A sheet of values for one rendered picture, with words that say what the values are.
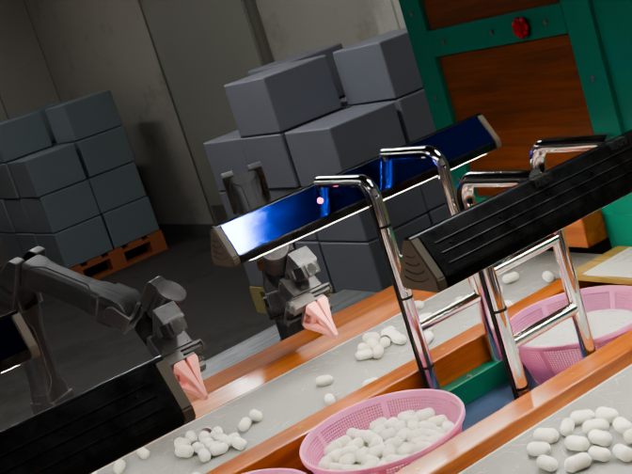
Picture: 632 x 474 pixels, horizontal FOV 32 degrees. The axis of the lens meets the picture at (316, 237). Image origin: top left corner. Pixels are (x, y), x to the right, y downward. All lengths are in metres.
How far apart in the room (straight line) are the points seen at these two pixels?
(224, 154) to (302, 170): 0.62
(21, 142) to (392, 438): 6.37
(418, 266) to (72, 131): 6.37
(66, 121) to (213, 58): 1.29
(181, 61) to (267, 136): 2.53
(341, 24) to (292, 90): 1.15
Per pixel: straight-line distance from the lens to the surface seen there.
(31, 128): 7.95
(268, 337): 2.70
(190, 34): 7.08
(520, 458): 1.59
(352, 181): 1.85
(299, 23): 6.15
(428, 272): 1.36
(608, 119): 2.17
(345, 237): 4.62
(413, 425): 1.77
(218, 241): 1.85
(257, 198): 2.29
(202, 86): 7.15
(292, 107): 4.77
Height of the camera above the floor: 1.44
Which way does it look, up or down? 12 degrees down
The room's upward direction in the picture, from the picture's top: 18 degrees counter-clockwise
